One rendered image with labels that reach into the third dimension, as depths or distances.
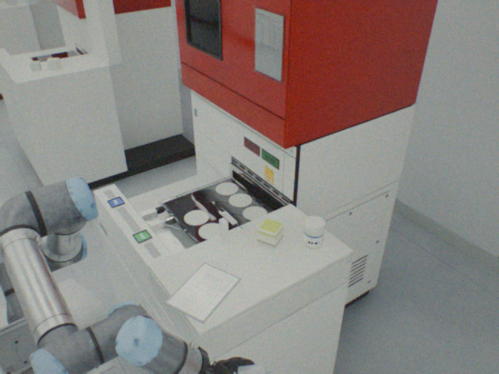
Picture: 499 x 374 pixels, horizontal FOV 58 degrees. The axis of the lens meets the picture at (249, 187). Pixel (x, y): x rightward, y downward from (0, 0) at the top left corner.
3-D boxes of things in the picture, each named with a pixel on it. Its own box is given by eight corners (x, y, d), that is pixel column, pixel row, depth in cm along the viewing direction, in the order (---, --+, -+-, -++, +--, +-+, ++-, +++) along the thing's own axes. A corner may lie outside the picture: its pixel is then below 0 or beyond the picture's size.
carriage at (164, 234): (154, 217, 192) (153, 211, 190) (196, 266, 167) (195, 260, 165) (137, 223, 188) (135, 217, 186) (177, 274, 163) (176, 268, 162)
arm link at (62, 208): (30, 246, 149) (21, 183, 103) (75, 230, 156) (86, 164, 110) (43, 280, 147) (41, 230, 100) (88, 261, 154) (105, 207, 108)
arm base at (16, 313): (2, 328, 128) (-10, 296, 129) (16, 325, 142) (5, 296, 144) (56, 304, 133) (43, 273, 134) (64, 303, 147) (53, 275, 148)
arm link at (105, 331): (82, 316, 88) (98, 338, 79) (135, 292, 94) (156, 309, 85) (93, 350, 90) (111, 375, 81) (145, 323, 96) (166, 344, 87)
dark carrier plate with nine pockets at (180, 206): (231, 179, 209) (231, 177, 209) (276, 215, 185) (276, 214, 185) (163, 203, 193) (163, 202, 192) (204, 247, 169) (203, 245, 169)
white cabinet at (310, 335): (220, 282, 276) (214, 169, 231) (328, 406, 211) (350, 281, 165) (120, 331, 246) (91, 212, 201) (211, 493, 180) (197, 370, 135)
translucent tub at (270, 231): (265, 231, 166) (266, 217, 162) (284, 237, 163) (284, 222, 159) (256, 243, 160) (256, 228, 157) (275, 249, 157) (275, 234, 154)
